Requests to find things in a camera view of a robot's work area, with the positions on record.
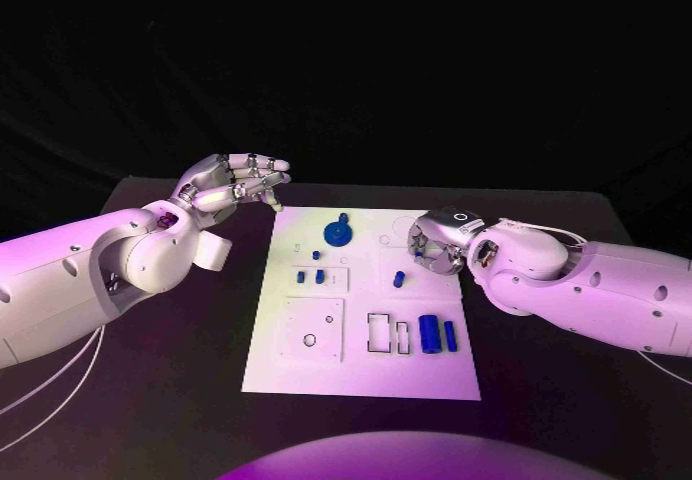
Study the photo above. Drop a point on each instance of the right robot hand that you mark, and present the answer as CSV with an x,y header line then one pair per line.
x,y
443,232

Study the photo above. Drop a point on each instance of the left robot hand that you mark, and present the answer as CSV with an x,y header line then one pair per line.
x,y
216,180

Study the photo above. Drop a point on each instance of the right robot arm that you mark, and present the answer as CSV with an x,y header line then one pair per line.
x,y
584,285

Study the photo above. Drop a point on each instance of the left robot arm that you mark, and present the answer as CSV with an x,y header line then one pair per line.
x,y
65,277

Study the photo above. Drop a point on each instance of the white task board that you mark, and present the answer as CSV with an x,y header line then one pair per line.
x,y
356,300

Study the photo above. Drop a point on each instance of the blue gear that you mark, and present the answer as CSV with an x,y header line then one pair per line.
x,y
337,230

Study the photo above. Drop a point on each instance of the blue plug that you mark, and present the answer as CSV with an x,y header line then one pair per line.
x,y
319,276
300,276

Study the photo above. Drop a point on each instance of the thick blue cylinder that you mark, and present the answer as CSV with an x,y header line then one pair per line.
x,y
430,333

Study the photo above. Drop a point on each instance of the thin blue cylinder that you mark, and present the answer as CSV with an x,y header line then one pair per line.
x,y
450,336

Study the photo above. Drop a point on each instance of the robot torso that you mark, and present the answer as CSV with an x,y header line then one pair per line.
x,y
411,457

